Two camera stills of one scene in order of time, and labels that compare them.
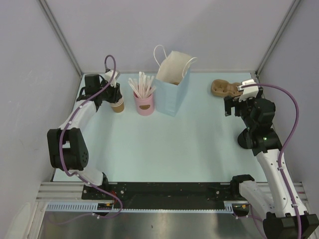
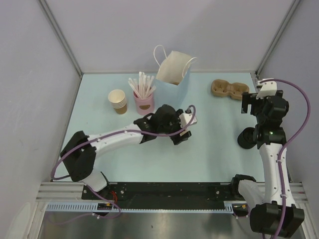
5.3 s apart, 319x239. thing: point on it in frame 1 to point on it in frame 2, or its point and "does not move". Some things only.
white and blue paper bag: x=172 y=79 does not move
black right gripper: x=230 y=102 to x=250 y=98
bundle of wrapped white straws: x=143 y=87 does not move
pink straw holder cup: x=144 y=106 does not move
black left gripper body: x=109 y=94 to x=174 y=125
